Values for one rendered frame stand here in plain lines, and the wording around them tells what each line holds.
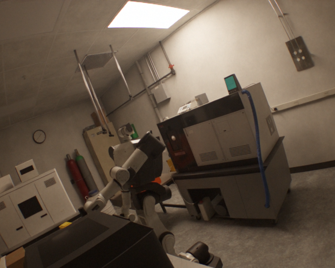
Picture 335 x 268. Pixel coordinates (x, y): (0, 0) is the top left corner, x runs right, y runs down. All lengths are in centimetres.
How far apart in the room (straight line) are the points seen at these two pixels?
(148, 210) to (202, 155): 109
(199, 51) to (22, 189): 303
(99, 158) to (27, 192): 328
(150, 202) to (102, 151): 394
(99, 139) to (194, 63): 309
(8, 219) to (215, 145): 222
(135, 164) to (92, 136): 408
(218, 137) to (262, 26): 166
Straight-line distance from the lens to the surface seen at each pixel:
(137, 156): 118
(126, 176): 113
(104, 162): 522
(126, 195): 162
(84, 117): 566
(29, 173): 217
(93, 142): 518
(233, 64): 307
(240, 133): 194
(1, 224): 223
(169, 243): 155
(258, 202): 214
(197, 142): 224
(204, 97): 243
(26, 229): 223
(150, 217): 143
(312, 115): 290
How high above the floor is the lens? 146
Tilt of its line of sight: 4 degrees down
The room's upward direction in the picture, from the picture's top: 23 degrees counter-clockwise
